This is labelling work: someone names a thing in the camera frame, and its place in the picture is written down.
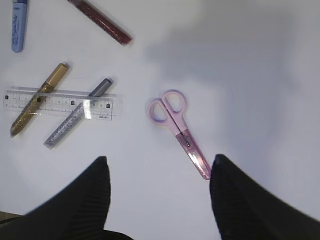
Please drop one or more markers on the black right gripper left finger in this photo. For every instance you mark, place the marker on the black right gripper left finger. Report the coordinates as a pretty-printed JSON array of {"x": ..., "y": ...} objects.
[{"x": 78, "y": 212}]

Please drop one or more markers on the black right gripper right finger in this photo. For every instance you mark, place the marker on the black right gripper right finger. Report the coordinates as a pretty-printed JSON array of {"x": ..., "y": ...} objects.
[{"x": 244, "y": 210}]

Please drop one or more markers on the pink scissors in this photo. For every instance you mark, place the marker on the pink scissors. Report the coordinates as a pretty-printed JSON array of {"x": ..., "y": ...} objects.
[{"x": 174, "y": 121}]

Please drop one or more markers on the blue scissors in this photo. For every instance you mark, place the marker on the blue scissors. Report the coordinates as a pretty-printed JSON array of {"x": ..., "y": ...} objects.
[{"x": 19, "y": 21}]

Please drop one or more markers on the silver glitter pen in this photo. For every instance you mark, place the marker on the silver glitter pen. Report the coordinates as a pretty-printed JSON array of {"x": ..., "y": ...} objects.
[{"x": 81, "y": 111}]

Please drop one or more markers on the clear plastic ruler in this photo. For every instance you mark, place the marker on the clear plastic ruler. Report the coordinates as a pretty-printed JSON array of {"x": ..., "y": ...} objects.
[{"x": 63, "y": 102}]

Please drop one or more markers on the gold glitter pen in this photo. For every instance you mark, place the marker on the gold glitter pen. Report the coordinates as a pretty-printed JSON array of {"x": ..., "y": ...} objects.
[{"x": 36, "y": 101}]

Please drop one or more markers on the red glitter pen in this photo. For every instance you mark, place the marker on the red glitter pen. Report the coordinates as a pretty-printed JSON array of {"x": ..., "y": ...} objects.
[{"x": 101, "y": 20}]

